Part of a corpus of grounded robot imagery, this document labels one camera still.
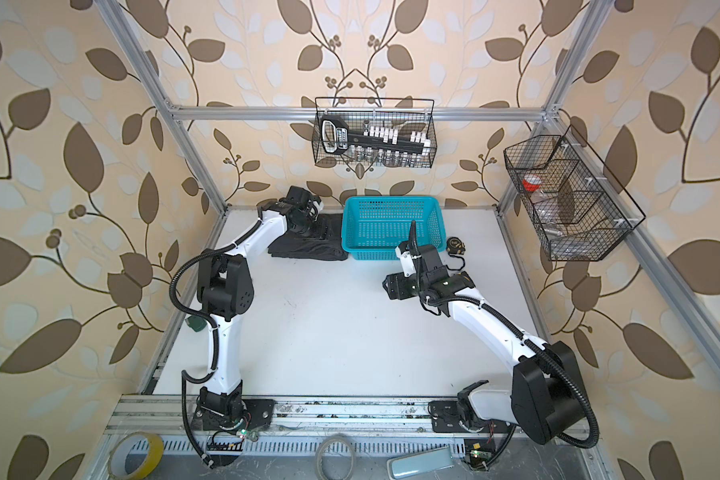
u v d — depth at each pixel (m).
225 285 0.57
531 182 0.81
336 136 0.85
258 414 0.74
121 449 0.67
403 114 0.91
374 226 1.16
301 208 0.83
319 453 0.71
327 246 1.01
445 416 0.73
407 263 0.76
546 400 0.40
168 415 0.76
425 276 0.64
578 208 0.73
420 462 0.66
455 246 1.04
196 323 0.90
